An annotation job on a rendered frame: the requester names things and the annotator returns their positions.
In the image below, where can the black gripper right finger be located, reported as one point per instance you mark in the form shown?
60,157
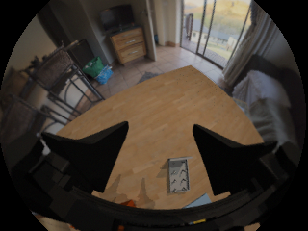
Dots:
226,160

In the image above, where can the grey dish rack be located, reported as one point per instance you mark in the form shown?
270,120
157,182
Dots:
179,174

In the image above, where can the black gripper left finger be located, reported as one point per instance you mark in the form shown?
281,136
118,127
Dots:
94,156

